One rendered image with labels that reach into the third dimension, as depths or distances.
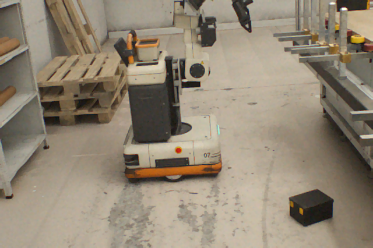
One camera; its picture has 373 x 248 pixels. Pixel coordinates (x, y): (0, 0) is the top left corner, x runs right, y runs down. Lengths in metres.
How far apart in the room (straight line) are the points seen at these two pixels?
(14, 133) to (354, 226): 2.81
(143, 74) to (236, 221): 1.09
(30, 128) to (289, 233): 2.42
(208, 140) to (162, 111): 0.36
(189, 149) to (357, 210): 1.11
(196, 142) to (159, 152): 0.26
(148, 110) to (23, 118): 1.40
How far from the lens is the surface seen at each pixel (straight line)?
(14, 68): 4.13
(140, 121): 3.21
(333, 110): 4.12
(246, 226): 2.80
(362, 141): 1.71
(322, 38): 3.44
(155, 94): 3.14
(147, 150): 3.24
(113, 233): 2.87
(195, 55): 3.23
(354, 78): 3.34
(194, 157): 3.24
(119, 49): 3.24
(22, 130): 4.28
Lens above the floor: 1.50
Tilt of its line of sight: 19 degrees down
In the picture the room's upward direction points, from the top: 5 degrees counter-clockwise
